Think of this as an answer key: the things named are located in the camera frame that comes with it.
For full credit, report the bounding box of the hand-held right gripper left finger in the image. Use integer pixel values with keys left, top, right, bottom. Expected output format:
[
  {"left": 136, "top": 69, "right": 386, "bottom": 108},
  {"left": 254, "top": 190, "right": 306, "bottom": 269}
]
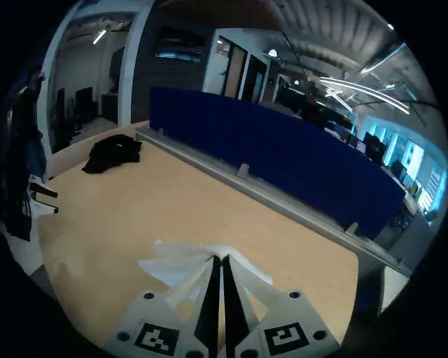
[{"left": 103, "top": 255, "right": 222, "bottom": 358}]

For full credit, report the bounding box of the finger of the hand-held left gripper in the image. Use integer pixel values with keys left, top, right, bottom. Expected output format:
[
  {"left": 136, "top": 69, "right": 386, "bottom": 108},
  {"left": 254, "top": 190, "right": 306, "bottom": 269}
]
[
  {"left": 29, "top": 174, "right": 59, "bottom": 199},
  {"left": 30, "top": 199, "right": 61, "bottom": 218}
]

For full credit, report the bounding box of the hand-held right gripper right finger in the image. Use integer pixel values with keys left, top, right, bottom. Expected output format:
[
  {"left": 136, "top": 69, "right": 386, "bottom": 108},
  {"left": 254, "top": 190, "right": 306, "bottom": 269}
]
[{"left": 222, "top": 255, "right": 341, "bottom": 358}]

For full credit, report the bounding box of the white towel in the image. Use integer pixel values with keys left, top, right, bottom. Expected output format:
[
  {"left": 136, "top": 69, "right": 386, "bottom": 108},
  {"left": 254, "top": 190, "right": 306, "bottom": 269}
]
[{"left": 137, "top": 240, "right": 274, "bottom": 300}]

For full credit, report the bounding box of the person's body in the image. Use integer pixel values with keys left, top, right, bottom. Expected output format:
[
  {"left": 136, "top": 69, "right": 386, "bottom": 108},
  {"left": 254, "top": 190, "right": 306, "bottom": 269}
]
[{"left": 0, "top": 67, "right": 48, "bottom": 242}]

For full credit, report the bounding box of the heap of black towels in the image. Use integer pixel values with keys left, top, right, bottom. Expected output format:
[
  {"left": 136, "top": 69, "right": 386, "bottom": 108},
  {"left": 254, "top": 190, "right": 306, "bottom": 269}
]
[{"left": 81, "top": 134, "right": 143, "bottom": 175}]

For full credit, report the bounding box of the blue desk screen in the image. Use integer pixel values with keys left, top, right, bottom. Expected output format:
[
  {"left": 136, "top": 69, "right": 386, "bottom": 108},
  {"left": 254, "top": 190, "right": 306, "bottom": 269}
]
[{"left": 135, "top": 87, "right": 412, "bottom": 277}]

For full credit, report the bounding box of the black monitor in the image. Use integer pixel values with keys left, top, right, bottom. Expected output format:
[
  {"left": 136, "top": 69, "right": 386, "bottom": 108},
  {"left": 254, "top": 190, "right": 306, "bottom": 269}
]
[{"left": 363, "top": 131, "right": 386, "bottom": 163}]

